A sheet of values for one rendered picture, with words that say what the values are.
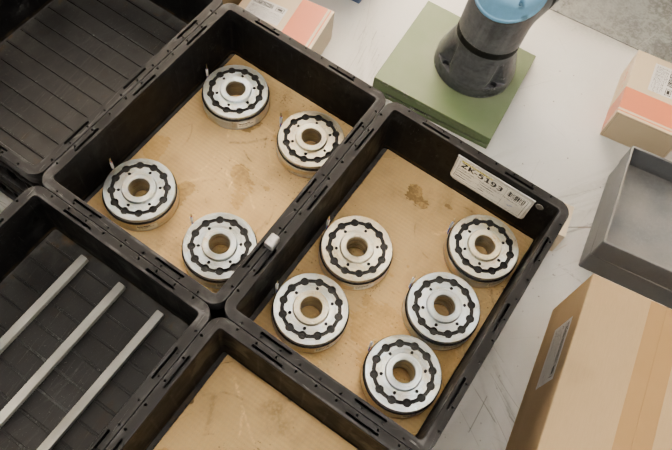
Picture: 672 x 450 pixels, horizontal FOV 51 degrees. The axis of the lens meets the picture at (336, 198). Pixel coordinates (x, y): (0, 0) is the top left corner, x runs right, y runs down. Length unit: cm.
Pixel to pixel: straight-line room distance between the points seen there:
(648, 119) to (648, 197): 15
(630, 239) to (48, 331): 90
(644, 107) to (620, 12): 133
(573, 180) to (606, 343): 39
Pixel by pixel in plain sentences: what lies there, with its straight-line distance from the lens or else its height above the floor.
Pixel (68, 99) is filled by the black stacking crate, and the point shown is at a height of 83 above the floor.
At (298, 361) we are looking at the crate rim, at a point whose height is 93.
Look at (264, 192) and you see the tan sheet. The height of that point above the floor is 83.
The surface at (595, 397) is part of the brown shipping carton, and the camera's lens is 102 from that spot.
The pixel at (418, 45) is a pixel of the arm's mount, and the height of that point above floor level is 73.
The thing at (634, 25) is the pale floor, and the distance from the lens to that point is 268.
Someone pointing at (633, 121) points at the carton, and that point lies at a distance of 137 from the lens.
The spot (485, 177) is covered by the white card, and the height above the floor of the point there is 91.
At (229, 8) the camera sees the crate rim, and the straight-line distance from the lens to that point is 113.
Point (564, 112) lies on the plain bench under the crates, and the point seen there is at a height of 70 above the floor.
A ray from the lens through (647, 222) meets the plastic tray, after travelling 129.
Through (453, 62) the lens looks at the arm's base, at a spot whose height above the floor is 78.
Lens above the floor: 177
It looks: 62 degrees down
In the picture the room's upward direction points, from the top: 11 degrees clockwise
